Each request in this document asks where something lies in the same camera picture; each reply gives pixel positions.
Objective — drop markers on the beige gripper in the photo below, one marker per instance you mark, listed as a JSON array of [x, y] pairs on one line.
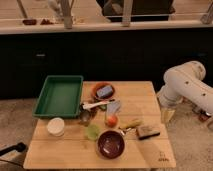
[[166, 114]]

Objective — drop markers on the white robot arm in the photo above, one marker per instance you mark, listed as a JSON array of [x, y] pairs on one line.
[[181, 82]]

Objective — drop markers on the green plastic tray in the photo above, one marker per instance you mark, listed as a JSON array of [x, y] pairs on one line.
[[60, 96]]

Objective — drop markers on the yellow banana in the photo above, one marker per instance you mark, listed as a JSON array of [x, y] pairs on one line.
[[131, 124]]

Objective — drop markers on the small metal spoon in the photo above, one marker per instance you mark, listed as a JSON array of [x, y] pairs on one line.
[[125, 131]]

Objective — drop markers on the dark purple bowl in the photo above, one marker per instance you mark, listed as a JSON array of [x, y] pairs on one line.
[[110, 144]]

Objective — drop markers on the blue grey sponge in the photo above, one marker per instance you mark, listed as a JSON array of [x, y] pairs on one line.
[[104, 91]]

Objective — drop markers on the orange brown plate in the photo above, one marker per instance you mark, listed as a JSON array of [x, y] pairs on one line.
[[98, 86]]

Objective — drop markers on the light green cup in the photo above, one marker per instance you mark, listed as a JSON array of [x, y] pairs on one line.
[[92, 132]]

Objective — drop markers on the metal ladle spoon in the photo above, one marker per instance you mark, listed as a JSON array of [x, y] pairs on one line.
[[84, 115]]

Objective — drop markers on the small white cup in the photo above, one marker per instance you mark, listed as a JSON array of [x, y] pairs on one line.
[[56, 126]]

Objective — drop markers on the wooden table railing shelf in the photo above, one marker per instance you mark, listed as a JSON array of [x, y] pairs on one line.
[[88, 17]]

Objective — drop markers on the white handled spatula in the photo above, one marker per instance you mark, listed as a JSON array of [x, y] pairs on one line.
[[87, 106]]

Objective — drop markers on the black handle on floor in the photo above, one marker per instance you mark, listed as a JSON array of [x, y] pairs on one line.
[[20, 147]]

